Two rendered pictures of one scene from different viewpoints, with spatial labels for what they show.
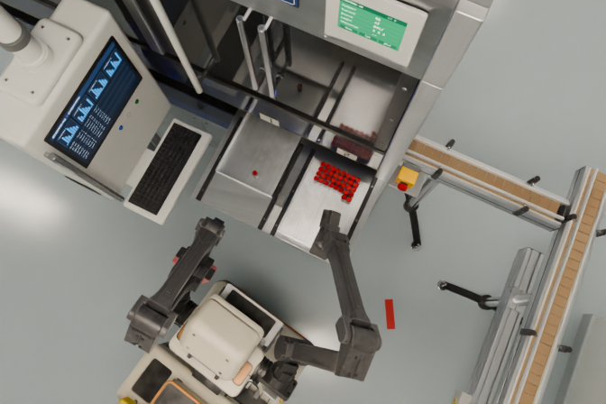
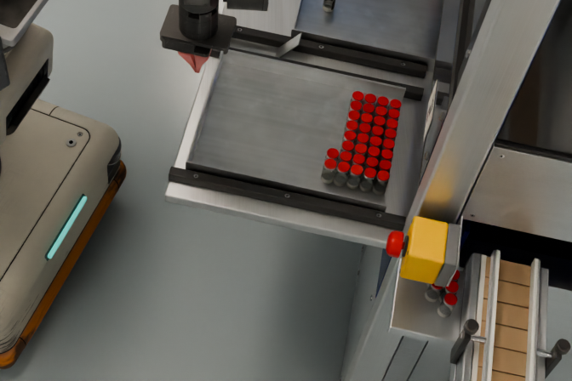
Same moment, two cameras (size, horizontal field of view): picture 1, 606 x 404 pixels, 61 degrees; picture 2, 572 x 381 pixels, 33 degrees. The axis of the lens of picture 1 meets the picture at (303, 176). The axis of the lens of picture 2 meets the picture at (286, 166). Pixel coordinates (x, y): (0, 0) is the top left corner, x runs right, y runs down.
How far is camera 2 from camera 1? 1.23 m
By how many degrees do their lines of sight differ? 31
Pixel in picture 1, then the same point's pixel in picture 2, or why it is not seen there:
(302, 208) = (283, 95)
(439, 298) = not seen: outside the picture
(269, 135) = (421, 17)
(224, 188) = not seen: outside the picture
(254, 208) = (258, 17)
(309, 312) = (88, 355)
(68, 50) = not seen: outside the picture
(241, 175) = not seen: outside the picture
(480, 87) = not seen: outside the picture
